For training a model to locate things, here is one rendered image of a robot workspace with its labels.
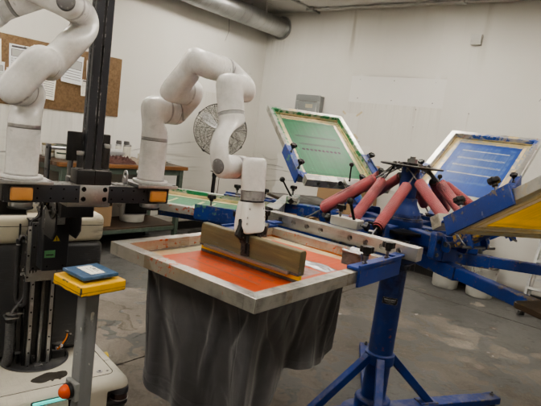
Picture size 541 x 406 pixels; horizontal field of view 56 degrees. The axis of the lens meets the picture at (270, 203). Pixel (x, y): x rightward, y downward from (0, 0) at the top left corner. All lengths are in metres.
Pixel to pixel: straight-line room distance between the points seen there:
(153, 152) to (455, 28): 4.76
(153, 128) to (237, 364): 0.88
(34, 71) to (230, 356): 0.97
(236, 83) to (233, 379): 0.88
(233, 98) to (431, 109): 4.62
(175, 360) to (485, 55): 5.02
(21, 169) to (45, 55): 0.35
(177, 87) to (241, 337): 0.87
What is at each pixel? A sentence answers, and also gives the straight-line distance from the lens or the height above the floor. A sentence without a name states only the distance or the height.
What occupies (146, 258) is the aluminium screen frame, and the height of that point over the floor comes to 0.98.
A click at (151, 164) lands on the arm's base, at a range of 1.87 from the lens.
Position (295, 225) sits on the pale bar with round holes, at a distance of 2.12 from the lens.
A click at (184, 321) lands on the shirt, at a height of 0.80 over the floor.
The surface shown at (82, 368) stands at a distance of 1.47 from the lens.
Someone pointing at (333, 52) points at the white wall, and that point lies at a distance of 6.81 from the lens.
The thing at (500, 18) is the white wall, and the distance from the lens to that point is 6.06.
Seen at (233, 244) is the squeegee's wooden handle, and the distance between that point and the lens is 1.62.
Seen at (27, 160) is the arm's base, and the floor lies 1.20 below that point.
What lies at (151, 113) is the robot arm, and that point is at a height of 1.39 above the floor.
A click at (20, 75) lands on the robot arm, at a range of 1.63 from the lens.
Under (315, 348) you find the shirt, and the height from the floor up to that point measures 0.72.
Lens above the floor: 1.38
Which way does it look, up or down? 8 degrees down
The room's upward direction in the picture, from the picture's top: 8 degrees clockwise
